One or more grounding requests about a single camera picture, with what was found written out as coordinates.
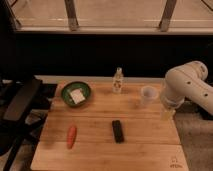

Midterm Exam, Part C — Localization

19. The clear spray bottle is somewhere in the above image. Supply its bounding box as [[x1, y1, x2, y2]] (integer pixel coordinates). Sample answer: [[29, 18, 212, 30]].
[[113, 67, 123, 93]]

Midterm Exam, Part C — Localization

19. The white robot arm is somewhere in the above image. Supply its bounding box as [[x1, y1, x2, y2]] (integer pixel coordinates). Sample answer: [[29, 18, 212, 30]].
[[160, 61, 213, 120]]

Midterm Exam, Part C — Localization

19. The clear plastic cup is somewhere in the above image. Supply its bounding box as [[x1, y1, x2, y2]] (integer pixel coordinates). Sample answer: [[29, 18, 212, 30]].
[[140, 86, 158, 106]]

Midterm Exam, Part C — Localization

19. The black rectangular block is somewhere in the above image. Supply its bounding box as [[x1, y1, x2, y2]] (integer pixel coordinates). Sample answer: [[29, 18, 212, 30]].
[[112, 120, 124, 143]]

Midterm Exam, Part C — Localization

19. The red orange pepper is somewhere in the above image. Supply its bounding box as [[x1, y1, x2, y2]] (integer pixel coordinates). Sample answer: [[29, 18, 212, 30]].
[[67, 126, 77, 149]]

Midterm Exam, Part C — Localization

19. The black office chair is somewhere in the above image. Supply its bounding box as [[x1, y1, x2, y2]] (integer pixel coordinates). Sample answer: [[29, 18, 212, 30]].
[[0, 77, 57, 171]]

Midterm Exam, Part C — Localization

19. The white sponge in bowl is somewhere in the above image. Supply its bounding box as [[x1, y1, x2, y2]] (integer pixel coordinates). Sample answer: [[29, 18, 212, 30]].
[[70, 89, 85, 104]]

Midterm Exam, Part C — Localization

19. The green bowl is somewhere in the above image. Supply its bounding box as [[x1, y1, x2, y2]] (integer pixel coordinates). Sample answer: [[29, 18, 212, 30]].
[[61, 81, 91, 107]]

